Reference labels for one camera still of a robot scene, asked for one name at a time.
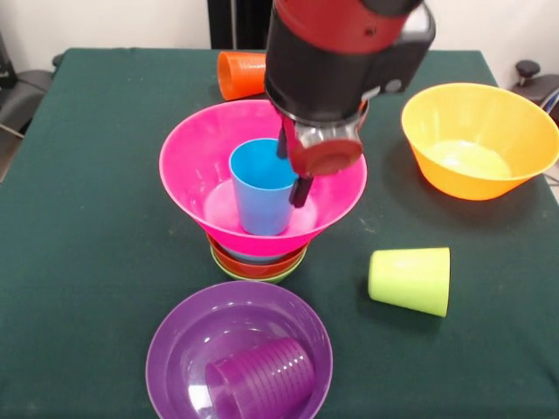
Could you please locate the yellow plastic bowl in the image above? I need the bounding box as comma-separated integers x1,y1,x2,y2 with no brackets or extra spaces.
401,82,559,202

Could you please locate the lime green plastic cup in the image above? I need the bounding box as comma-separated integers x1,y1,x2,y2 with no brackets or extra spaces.
367,246,452,318

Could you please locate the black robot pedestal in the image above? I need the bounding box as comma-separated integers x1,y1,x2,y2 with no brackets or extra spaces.
208,0,275,50

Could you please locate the black chair armrest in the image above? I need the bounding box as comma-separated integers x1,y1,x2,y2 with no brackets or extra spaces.
513,59,559,119

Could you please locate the orange plastic cup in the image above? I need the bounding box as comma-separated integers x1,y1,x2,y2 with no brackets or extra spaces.
217,51,267,101

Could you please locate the pink plastic bowl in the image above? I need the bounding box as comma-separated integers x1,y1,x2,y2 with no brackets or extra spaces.
158,99,369,258

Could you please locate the orange plastic bowl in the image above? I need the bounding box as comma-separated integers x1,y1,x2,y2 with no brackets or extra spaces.
207,235,310,280

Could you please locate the purple plastic bowl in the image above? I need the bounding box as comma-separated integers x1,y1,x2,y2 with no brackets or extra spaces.
145,280,335,419

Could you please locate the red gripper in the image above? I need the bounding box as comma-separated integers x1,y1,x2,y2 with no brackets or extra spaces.
276,102,370,209

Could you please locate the dark green tablecloth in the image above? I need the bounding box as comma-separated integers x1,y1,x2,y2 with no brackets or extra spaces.
0,46,559,419

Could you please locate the grey chair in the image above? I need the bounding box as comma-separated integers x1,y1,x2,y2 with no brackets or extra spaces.
0,32,58,141

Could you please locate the purple plastic cup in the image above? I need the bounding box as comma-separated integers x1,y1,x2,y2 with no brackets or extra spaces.
204,336,316,419

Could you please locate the blue plastic cup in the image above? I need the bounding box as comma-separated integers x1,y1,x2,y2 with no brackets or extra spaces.
229,138,300,237

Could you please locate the blue plastic bowl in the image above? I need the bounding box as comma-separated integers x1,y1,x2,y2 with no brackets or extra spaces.
224,247,283,265

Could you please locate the green plastic bowl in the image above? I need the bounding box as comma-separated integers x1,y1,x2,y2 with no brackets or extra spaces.
210,244,307,285

